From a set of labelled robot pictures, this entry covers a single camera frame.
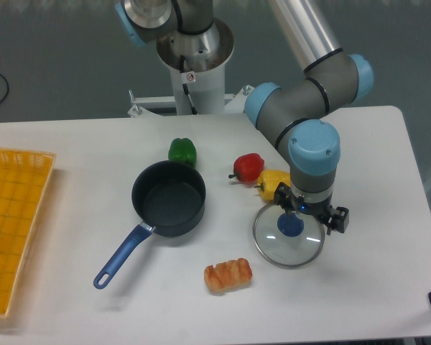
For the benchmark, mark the red bell pepper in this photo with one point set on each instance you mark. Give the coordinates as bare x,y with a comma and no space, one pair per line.
247,168

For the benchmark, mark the white metal base frame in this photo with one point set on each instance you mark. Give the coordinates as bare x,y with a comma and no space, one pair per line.
165,105

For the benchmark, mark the green bell pepper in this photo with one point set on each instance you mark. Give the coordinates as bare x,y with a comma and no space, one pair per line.
183,150

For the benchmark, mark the yellow bell pepper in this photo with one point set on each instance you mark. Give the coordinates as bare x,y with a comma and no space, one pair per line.
268,182

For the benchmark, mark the dark saucepan with blue handle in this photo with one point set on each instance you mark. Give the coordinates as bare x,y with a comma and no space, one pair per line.
169,198

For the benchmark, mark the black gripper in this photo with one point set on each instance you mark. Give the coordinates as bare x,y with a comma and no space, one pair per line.
333,219

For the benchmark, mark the glazed bread pastry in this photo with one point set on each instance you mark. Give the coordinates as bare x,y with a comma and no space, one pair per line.
227,275

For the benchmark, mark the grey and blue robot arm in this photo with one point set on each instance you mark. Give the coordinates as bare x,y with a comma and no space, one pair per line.
288,119

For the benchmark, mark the yellow woven basket tray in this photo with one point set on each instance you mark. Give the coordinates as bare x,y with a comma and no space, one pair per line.
24,177

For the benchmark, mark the glass lid with blue knob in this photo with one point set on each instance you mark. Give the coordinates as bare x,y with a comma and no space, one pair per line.
287,240

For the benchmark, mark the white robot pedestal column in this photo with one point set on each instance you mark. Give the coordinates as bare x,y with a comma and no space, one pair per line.
197,67

